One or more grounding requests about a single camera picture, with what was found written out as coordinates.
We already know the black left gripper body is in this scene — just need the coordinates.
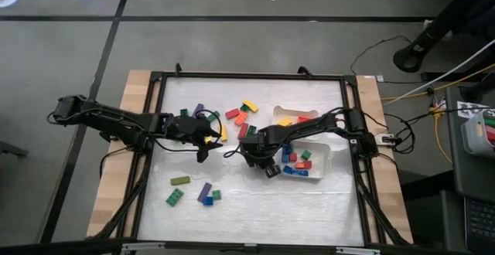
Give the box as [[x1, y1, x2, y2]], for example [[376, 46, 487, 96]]
[[164, 112, 213, 147]]

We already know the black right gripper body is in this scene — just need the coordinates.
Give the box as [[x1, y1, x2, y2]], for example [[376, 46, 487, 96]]
[[238, 129, 282, 170]]

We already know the orange eight-stud toy brick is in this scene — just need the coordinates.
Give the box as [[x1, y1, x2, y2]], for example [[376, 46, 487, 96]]
[[234, 110, 249, 127]]

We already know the green eight-stud toy brick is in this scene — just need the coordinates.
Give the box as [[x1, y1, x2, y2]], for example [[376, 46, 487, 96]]
[[166, 187, 185, 208]]

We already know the white table cover sheet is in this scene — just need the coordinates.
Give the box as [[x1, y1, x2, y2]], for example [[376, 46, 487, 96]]
[[137, 76, 367, 247]]

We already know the black floor object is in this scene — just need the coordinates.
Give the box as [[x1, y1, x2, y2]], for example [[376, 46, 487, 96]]
[[0, 141, 29, 159]]

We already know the printed white paper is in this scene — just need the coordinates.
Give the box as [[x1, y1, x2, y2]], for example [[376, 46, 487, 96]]
[[456, 100, 493, 119]]

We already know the dark grey desk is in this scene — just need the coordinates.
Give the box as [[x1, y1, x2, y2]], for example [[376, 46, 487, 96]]
[[444, 86, 495, 255]]

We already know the grey marker container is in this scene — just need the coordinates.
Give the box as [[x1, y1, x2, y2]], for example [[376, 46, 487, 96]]
[[459, 109, 495, 160]]

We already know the black stand base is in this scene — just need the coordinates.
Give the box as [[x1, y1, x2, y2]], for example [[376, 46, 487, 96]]
[[392, 0, 495, 74]]

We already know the black keyboard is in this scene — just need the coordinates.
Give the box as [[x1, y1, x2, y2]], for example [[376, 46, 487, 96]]
[[463, 196, 495, 254]]

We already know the white frame bracket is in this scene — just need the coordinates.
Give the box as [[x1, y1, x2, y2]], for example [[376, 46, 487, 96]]
[[335, 246, 382, 255], [121, 241, 167, 254]]

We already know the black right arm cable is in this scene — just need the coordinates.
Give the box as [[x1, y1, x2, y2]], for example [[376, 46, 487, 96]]
[[381, 111, 417, 155]]

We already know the black floor cable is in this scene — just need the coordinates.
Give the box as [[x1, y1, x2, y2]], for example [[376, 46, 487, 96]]
[[350, 34, 413, 77]]

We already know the yellow power cable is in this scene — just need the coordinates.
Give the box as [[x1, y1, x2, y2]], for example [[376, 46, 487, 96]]
[[432, 111, 454, 166]]

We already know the white cable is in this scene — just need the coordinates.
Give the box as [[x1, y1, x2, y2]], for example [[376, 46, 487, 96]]
[[382, 38, 495, 106]]

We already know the yellow long cable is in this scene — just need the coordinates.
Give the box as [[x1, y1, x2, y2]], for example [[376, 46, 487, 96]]
[[381, 63, 495, 102]]

